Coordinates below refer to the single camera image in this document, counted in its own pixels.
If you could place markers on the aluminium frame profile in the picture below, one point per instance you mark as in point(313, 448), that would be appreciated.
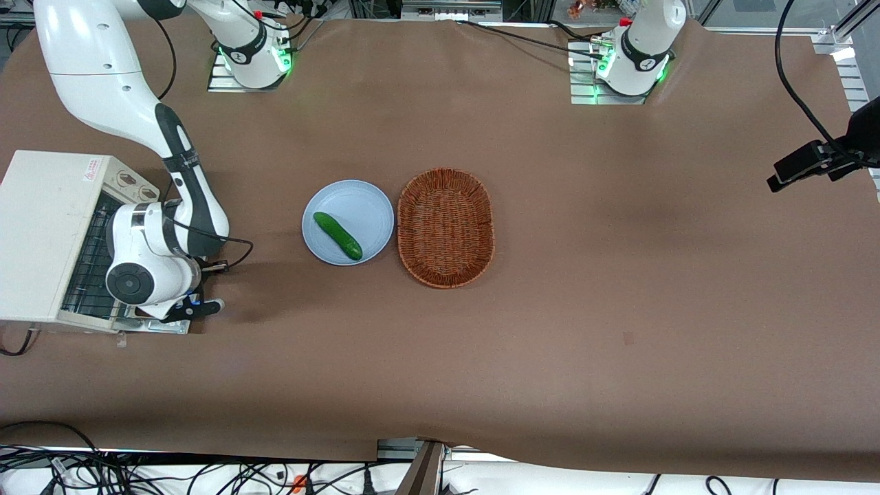
point(849, 29)

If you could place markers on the round oven knob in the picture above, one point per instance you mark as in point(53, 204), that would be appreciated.
point(127, 179)
point(146, 192)

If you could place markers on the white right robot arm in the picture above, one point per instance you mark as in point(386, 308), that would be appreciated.
point(96, 62)

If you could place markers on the white toaster oven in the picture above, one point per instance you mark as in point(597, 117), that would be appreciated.
point(41, 227)

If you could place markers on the aluminium profile beam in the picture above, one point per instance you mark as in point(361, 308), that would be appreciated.
point(423, 474)

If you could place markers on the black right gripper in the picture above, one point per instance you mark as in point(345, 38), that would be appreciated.
point(200, 289)

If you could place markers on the clear plastic stopper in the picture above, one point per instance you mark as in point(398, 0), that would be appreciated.
point(122, 339)

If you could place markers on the aluminium frame bar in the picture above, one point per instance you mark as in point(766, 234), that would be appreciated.
point(447, 10)

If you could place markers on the red warning sticker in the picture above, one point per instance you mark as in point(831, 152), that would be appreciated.
point(92, 170)

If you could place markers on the slotted aluminium plate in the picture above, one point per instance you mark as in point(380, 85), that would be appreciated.
point(854, 82)

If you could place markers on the green cucumber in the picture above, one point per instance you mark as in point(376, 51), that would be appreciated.
point(337, 235)

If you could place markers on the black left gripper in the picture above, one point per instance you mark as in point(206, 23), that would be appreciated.
point(865, 132)

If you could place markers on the brown table cover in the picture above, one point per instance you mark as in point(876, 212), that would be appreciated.
point(619, 289)

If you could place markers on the brown wicker basket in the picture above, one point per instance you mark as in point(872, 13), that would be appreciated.
point(445, 227)

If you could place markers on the light blue plate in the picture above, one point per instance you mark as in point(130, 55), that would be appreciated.
point(361, 206)

